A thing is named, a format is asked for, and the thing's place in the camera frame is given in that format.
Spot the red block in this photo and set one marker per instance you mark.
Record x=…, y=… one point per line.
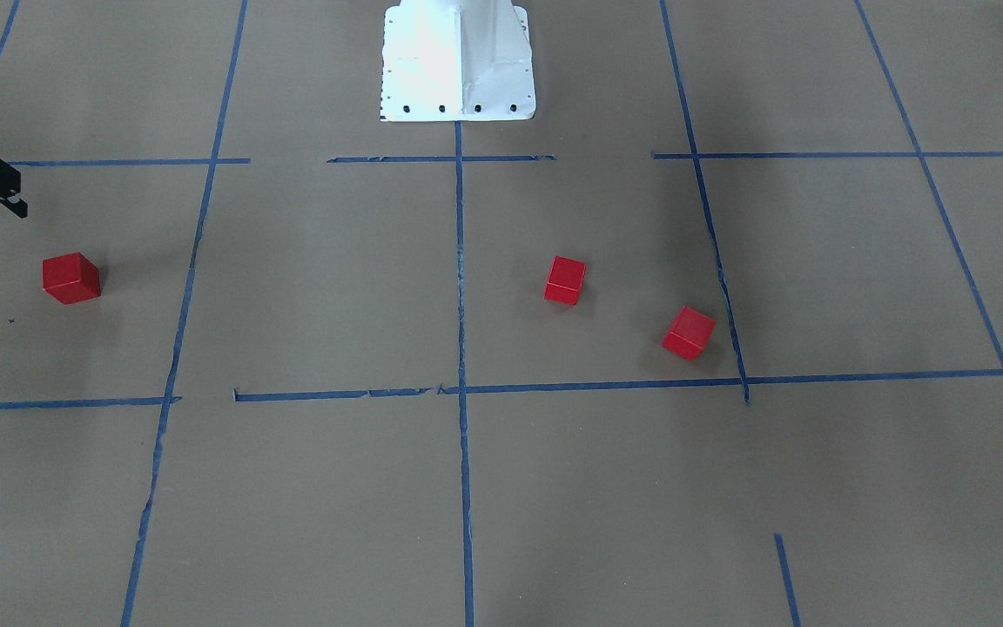
x=689, y=334
x=565, y=280

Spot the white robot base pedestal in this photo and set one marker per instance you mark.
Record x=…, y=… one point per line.
x=449, y=61

